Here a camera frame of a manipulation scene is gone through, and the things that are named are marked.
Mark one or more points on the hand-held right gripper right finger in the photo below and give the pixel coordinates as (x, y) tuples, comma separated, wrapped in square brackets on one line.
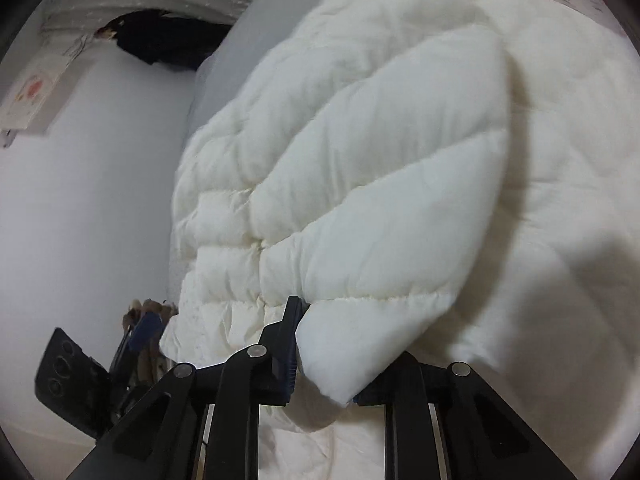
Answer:
[(395, 385)]

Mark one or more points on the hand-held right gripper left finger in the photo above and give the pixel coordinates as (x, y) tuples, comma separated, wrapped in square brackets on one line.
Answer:
[(291, 355)]

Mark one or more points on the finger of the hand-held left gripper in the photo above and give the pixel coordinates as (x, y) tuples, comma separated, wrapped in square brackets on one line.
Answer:
[(144, 332)]

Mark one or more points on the white quilted puffer jacket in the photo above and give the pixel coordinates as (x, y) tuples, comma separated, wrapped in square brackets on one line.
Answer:
[(380, 185)]

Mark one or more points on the dark hanging clothes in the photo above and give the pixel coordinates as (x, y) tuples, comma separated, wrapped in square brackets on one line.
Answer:
[(170, 42)]

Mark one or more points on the grey bed sheet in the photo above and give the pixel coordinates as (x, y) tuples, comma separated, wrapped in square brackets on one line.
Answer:
[(220, 85)]

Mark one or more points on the white wall poster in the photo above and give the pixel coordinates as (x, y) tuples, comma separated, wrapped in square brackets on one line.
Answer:
[(35, 85)]

